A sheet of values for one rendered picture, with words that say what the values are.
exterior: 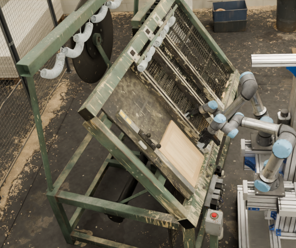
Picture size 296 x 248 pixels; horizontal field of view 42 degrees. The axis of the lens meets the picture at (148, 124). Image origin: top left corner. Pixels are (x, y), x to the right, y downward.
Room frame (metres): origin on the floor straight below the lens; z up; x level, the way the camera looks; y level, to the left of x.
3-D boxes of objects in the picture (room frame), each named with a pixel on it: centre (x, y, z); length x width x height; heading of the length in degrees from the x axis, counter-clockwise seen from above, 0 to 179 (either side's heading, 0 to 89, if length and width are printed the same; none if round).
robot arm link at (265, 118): (2.44, -0.99, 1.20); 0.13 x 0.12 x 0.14; 176
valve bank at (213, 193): (2.23, -0.53, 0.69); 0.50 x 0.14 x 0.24; 156
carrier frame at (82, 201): (3.10, -0.07, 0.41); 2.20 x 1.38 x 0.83; 156
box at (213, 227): (1.80, -0.41, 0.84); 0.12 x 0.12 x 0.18; 66
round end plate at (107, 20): (3.19, 0.36, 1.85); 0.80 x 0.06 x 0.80; 156
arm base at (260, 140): (2.44, -0.99, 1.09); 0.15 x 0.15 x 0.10
